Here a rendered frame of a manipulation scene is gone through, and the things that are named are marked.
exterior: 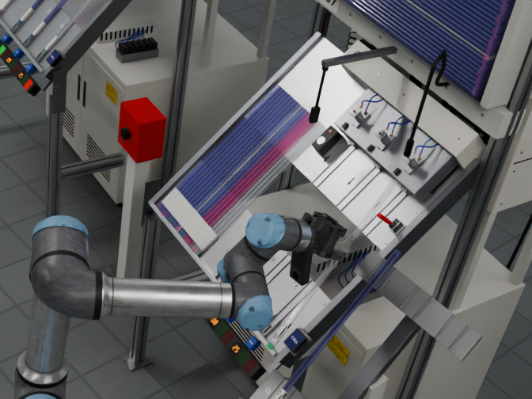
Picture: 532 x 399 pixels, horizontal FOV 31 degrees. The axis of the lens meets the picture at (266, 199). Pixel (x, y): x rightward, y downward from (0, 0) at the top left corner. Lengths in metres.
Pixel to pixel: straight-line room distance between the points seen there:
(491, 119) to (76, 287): 1.06
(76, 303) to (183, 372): 1.48
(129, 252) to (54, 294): 1.58
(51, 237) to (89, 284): 0.15
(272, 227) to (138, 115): 1.22
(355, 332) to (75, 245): 1.02
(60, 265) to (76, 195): 2.12
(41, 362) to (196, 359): 1.26
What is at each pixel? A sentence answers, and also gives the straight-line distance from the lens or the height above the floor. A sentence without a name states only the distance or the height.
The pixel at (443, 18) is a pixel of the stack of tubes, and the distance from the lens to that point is 2.36.
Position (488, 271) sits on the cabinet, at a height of 0.62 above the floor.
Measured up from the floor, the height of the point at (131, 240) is 0.25.
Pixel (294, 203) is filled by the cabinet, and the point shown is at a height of 0.62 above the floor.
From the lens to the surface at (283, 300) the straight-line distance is 2.50.
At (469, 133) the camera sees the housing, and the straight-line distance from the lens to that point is 2.41.
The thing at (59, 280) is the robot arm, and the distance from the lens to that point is 1.90.
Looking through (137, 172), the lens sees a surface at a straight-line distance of 3.25.
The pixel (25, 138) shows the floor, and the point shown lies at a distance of 4.34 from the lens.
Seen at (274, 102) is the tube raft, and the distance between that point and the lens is 2.78.
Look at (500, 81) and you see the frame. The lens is 2.27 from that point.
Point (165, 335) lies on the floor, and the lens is 3.45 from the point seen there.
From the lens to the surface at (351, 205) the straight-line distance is 2.52.
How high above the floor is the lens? 2.48
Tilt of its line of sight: 37 degrees down
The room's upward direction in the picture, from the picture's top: 12 degrees clockwise
